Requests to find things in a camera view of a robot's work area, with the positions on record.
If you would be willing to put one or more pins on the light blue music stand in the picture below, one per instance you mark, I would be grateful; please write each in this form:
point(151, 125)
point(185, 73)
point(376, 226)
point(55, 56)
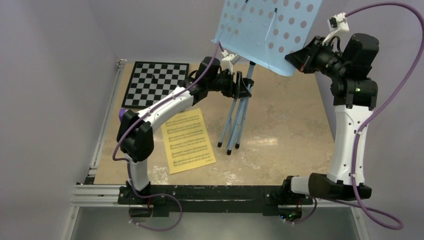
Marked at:
point(262, 32)

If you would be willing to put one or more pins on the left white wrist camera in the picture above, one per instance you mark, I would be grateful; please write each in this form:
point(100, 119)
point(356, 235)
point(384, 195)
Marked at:
point(228, 61)

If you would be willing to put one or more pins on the purple metronome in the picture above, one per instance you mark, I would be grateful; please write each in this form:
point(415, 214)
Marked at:
point(121, 113)

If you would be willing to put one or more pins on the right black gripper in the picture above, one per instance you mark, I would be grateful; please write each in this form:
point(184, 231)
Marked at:
point(309, 55)

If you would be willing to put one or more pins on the black white chessboard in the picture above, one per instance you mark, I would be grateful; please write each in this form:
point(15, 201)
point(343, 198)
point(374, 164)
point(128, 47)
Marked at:
point(141, 93)

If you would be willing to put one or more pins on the black chess piece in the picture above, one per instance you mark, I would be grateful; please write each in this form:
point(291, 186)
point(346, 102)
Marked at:
point(154, 78)

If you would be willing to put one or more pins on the aluminium frame rail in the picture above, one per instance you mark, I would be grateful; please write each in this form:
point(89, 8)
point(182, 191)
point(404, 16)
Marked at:
point(287, 132)

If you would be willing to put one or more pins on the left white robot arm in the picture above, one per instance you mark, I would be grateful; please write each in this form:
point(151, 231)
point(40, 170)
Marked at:
point(135, 137)

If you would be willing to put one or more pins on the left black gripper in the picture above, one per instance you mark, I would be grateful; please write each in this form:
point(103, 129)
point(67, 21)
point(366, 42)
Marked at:
point(234, 89)

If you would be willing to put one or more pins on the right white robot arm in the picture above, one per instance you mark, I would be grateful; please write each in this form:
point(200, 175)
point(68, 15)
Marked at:
point(354, 99)

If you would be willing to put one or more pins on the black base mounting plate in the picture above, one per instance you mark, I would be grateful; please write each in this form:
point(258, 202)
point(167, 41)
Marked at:
point(253, 199)

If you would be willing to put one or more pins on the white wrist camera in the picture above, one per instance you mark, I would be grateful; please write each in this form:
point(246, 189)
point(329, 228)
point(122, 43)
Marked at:
point(338, 26)
point(228, 61)

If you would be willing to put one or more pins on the yellow sheet music page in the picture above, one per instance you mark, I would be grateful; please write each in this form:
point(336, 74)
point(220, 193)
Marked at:
point(186, 141)

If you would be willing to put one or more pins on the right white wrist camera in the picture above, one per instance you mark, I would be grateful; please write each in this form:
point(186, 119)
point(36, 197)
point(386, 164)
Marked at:
point(338, 26)

